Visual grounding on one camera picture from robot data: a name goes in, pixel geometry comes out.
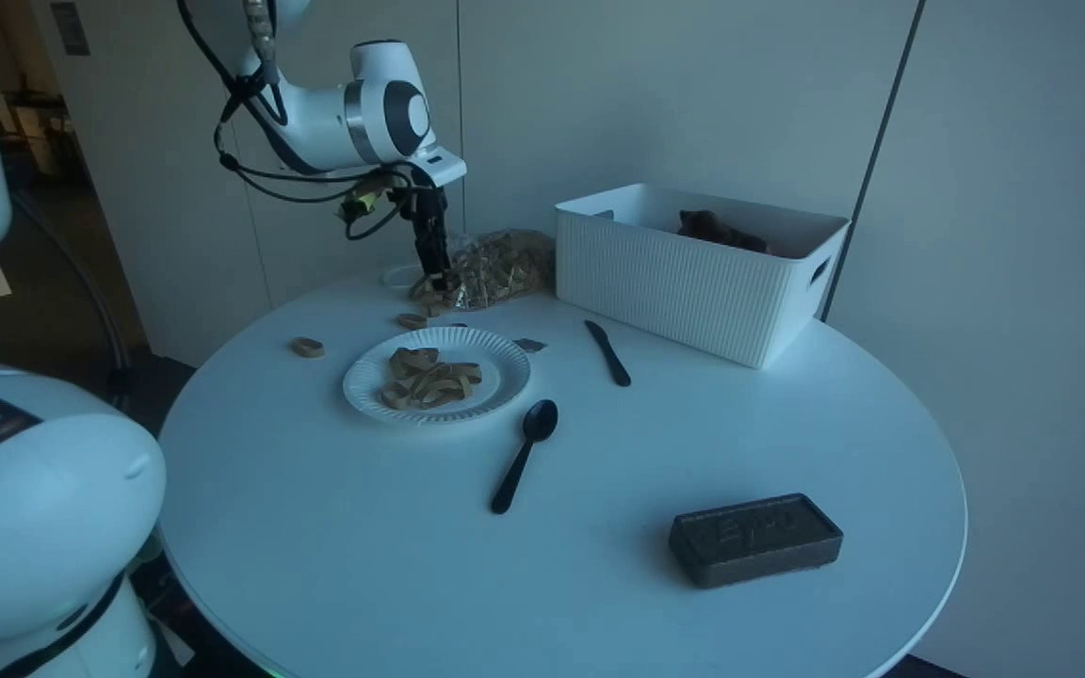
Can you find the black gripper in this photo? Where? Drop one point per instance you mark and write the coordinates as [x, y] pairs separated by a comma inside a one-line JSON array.
[[422, 206]]

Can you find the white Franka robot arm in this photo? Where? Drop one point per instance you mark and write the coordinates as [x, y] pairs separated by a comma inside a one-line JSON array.
[[354, 120]]

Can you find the white paper plate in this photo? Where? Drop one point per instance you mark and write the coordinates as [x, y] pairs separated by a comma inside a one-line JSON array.
[[506, 382]]

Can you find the black marker pen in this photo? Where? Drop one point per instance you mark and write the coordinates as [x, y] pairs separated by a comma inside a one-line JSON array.
[[607, 354]]

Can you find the black plastic spoon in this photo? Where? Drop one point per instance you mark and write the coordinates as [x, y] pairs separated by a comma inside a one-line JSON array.
[[520, 459]]

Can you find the white plastic storage bin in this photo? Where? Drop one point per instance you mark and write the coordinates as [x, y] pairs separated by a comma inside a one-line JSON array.
[[696, 283]]

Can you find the blurry background shelf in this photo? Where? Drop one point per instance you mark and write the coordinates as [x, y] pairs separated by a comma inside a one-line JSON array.
[[36, 120]]

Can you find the black rectangular box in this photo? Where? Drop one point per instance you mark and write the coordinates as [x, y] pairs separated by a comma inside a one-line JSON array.
[[755, 540]]

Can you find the dark wall sign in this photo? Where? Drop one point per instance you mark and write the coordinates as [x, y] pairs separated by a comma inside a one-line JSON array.
[[69, 25]]

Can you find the black wall panel strip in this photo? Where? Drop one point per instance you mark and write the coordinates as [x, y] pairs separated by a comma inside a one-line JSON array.
[[876, 155]]

